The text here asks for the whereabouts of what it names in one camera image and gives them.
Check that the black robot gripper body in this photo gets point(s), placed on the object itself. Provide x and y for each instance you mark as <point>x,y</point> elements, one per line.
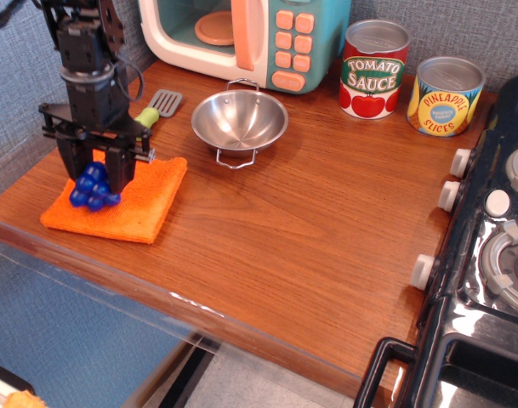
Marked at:
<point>97,110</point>

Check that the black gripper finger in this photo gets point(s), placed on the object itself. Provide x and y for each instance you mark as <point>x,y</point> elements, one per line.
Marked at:
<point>120,167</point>
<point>76,154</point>

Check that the blue toy grape bunch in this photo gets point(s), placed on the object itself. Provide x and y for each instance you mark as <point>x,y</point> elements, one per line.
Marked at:
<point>92,189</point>

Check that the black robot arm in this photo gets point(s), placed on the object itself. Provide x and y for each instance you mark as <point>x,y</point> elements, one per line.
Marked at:
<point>89,36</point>

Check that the stainless steel pot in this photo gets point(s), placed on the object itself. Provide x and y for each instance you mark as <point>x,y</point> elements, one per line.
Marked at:
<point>239,122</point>

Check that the orange folded cloth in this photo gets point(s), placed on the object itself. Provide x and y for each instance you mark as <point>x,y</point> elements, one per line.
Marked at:
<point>140,214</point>

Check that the peach microwave turntable plate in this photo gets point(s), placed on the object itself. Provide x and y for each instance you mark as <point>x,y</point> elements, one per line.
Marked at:
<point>215,28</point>

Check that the teal toy microwave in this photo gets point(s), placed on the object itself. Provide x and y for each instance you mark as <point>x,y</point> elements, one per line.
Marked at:
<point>285,46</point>

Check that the orange object bottom left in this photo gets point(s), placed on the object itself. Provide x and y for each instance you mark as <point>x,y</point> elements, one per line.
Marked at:
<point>23,399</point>

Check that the tomato sauce can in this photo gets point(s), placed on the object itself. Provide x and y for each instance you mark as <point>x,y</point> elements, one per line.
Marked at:
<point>373,64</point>

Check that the white stove knob front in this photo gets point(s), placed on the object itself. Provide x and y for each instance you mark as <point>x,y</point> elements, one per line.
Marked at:
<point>421,271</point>

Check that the white stove knob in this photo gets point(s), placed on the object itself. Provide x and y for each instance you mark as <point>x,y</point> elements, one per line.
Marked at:
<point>421,271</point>
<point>460,162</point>
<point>448,195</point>

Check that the white stove knob middle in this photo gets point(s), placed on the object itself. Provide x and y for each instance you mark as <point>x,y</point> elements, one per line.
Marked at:
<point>448,195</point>

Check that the pineapple slices can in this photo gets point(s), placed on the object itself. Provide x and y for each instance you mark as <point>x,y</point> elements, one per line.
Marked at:
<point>445,94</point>

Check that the white stove knob rear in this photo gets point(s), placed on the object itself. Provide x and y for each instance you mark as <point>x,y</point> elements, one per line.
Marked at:
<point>460,162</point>

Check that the white round stove button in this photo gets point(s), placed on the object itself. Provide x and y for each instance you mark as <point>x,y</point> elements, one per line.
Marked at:
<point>497,203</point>

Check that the black toy stove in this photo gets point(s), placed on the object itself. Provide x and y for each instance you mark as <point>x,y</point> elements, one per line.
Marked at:
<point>466,354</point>

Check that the grey stove burner front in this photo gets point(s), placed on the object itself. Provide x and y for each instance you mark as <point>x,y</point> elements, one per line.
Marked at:
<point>499,263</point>

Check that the green handled grey spatula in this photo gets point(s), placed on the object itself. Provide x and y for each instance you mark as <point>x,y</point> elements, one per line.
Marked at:
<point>163,104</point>

